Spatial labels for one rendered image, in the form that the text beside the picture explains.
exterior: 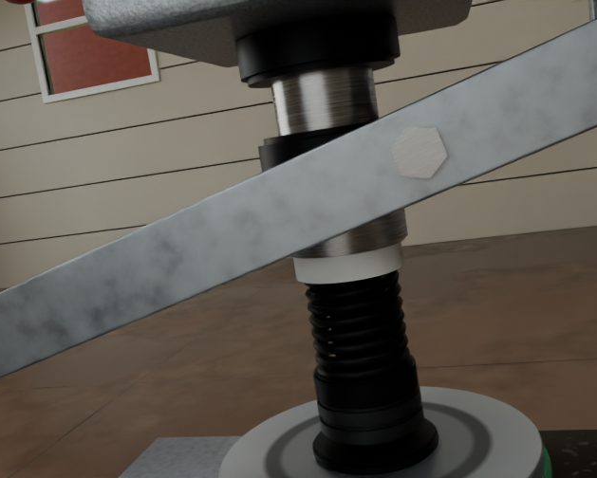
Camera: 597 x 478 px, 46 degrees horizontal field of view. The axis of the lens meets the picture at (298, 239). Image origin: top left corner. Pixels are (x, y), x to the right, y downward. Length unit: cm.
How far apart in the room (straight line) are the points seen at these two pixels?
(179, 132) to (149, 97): 46
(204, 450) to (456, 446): 22
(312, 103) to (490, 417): 25
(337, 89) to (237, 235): 10
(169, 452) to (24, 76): 740
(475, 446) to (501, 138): 20
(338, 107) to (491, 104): 9
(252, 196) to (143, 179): 683
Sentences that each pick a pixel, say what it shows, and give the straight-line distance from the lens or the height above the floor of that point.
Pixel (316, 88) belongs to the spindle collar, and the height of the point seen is 111.
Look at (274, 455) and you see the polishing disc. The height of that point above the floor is 87.
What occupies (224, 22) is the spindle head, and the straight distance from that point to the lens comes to 37.
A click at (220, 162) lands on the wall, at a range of 685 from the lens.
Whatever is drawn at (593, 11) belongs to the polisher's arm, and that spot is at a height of 113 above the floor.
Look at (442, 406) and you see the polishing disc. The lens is 54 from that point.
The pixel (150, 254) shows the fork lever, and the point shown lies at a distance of 42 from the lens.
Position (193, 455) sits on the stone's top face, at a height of 85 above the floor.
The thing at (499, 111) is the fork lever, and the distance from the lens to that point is 38.
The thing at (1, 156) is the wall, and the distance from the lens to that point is 814.
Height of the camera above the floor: 108
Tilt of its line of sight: 8 degrees down
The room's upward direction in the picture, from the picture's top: 9 degrees counter-clockwise
